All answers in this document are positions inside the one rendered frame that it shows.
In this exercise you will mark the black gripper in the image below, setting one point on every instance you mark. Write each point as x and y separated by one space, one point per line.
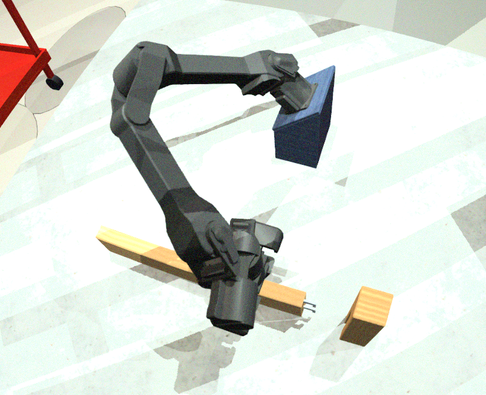
269 237

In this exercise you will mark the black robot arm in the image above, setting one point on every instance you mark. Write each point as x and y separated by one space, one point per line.
223 257

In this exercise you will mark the wooden rail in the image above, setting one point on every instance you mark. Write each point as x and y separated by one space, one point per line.
272 295

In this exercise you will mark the wooden block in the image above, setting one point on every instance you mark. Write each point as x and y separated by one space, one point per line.
367 316

